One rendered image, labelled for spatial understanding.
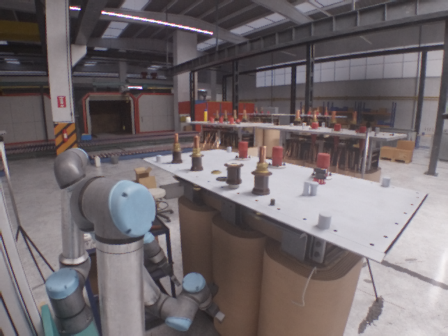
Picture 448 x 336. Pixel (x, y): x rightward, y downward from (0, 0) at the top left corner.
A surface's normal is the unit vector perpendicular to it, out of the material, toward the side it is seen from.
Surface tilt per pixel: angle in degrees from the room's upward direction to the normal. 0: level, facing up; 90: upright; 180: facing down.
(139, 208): 82
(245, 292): 90
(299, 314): 90
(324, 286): 90
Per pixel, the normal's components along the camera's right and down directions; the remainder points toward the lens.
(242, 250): -0.26, 0.22
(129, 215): 0.92, -0.04
